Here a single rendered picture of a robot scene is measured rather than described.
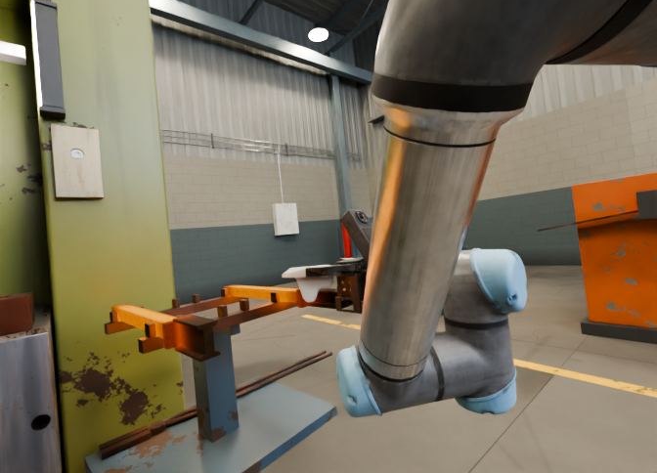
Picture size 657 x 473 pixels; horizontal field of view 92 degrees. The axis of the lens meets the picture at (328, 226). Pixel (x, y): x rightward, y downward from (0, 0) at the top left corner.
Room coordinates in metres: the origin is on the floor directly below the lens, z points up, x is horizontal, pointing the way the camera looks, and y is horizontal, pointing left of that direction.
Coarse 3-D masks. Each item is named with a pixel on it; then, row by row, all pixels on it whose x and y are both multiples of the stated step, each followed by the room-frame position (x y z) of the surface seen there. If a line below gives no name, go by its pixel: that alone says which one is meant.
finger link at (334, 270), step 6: (306, 270) 0.52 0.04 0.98; (312, 270) 0.52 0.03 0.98; (318, 270) 0.51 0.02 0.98; (324, 270) 0.51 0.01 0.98; (330, 270) 0.50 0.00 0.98; (336, 270) 0.50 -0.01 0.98; (342, 270) 0.50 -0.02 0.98; (306, 276) 0.52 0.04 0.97; (312, 276) 0.52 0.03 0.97; (318, 276) 0.52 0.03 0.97
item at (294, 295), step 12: (228, 288) 0.81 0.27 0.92; (240, 288) 0.77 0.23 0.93; (252, 288) 0.74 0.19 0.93; (264, 288) 0.72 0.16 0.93; (276, 288) 0.70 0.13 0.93; (288, 288) 0.68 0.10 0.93; (324, 288) 0.61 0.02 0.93; (288, 300) 0.65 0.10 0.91; (300, 300) 0.61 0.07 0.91; (324, 300) 0.59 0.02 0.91
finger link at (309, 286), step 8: (288, 272) 0.54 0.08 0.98; (296, 272) 0.53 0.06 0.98; (304, 272) 0.52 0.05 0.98; (304, 280) 0.53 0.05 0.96; (312, 280) 0.53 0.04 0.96; (320, 280) 0.53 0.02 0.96; (328, 280) 0.53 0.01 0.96; (304, 288) 0.53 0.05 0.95; (312, 288) 0.53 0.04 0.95; (320, 288) 0.53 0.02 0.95; (304, 296) 0.53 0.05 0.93; (312, 296) 0.53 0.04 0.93
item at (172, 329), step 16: (128, 304) 0.70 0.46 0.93; (128, 320) 0.60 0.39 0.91; (144, 320) 0.53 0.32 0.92; (160, 320) 0.50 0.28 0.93; (176, 320) 0.43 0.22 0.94; (192, 320) 0.42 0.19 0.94; (208, 320) 0.41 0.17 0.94; (160, 336) 0.48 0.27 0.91; (176, 336) 0.44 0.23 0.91; (192, 336) 0.42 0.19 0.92; (208, 336) 0.40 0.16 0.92; (192, 352) 0.41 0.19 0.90; (208, 352) 0.39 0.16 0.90
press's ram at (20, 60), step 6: (0, 42) 0.72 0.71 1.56; (6, 42) 0.72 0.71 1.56; (0, 48) 0.72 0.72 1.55; (6, 48) 0.72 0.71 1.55; (12, 48) 0.73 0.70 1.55; (18, 48) 0.74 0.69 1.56; (0, 54) 0.72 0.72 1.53; (6, 54) 0.72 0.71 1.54; (12, 54) 0.73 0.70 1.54; (18, 54) 0.74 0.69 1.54; (24, 54) 0.74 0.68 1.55; (0, 60) 0.74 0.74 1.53; (6, 60) 0.74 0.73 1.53; (12, 60) 0.75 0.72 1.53; (18, 60) 0.75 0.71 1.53; (24, 60) 0.75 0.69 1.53
